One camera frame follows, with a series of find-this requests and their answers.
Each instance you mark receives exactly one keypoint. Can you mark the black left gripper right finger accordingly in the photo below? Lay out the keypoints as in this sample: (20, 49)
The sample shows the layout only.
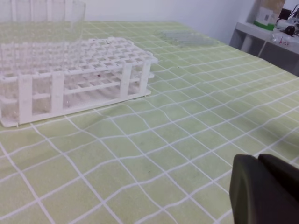
(284, 173)

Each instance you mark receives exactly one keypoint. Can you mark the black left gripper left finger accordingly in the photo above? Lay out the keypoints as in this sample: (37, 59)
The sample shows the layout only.
(256, 197)

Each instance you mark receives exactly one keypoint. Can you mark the green checkered tablecloth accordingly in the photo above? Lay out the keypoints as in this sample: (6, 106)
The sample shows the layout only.
(163, 159)

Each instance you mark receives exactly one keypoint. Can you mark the clear glass tube pile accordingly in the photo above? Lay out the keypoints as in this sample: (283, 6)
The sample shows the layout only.
(186, 38)

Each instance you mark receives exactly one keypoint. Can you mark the white plastic test tube rack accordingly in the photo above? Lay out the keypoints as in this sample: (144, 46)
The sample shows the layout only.
(110, 71)

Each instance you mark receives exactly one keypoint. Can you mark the clear tubes in rack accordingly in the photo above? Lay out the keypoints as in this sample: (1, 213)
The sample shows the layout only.
(37, 38)

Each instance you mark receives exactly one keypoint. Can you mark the grey shelf unit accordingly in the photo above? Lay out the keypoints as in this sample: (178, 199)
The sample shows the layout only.
(254, 40)

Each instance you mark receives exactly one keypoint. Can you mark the green white container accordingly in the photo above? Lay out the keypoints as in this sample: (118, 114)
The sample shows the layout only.
(267, 13)

